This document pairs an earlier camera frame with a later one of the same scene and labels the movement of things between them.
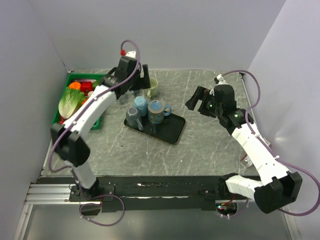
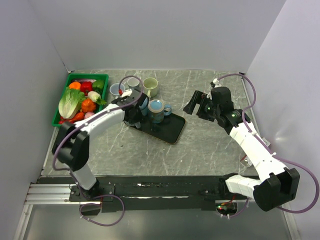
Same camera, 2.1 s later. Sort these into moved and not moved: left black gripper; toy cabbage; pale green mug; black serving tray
Moved: left black gripper
Not moved: pale green mug; black serving tray; toy cabbage
